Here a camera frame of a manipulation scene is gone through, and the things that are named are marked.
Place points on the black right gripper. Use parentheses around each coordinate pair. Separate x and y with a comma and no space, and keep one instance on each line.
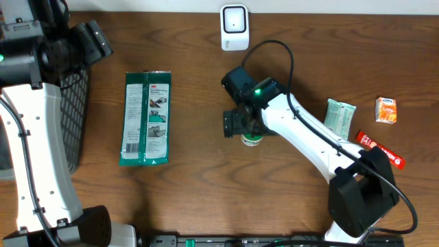
(234,125)

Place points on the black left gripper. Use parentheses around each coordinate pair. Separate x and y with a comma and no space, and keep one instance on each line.
(98,42)

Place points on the green cap bottle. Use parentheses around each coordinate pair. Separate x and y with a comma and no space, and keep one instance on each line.
(251,140)

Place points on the teal wet wipes pack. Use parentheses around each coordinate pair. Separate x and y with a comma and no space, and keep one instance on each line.
(339,117)

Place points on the green white package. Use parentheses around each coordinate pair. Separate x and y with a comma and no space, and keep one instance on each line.
(145,139)

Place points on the orange tissue pack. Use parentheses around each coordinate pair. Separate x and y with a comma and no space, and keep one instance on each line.
(385,110)

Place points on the red stick sachet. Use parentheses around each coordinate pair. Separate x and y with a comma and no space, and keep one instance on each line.
(398,161)

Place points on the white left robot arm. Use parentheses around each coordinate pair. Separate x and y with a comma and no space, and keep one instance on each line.
(38,51)

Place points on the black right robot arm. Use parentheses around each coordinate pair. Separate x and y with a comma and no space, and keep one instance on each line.
(361,182)

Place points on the white barcode scanner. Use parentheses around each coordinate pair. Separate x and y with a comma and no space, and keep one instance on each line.
(235,31)

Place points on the grey plastic basket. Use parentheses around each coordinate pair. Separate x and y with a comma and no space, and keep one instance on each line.
(73,108)

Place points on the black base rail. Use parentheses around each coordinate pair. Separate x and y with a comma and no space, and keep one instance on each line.
(248,241)

